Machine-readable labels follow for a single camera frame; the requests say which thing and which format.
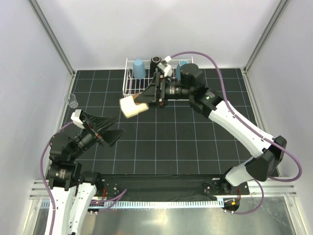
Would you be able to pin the light blue plastic cup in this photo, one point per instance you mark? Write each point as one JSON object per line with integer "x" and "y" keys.
{"x": 139, "y": 69}

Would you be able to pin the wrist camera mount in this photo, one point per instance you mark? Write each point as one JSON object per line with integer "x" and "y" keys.
{"x": 165, "y": 67}
{"x": 75, "y": 117}

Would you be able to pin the clear glass cup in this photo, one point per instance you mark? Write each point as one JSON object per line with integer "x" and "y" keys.
{"x": 71, "y": 101}

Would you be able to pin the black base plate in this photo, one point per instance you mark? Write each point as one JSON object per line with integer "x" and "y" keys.
{"x": 170, "y": 188}

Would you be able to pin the black grid mat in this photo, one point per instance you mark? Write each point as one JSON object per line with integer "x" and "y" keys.
{"x": 169, "y": 141}

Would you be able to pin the steel cup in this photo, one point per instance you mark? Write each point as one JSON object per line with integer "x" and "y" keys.
{"x": 129, "y": 108}

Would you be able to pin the black white mug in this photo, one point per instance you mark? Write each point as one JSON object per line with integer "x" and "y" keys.
{"x": 153, "y": 64}

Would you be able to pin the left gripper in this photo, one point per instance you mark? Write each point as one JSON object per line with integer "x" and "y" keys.
{"x": 98, "y": 123}

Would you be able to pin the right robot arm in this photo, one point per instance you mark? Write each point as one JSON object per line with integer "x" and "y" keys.
{"x": 266, "y": 150}

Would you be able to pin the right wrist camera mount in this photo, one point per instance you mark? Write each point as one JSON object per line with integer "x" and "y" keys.
{"x": 165, "y": 67}

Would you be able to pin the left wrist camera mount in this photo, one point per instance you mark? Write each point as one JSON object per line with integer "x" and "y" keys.
{"x": 75, "y": 117}

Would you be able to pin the teal flower mug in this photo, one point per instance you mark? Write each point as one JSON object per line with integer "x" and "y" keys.
{"x": 180, "y": 64}

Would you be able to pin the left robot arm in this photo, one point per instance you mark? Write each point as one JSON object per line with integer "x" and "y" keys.
{"x": 70, "y": 190}

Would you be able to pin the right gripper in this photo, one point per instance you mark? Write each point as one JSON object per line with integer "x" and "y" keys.
{"x": 155, "y": 90}

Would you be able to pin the white cable duct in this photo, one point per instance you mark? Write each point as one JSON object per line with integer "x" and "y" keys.
{"x": 150, "y": 205}

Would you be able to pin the white wire dish rack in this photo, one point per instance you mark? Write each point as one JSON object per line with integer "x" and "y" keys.
{"x": 132, "y": 85}

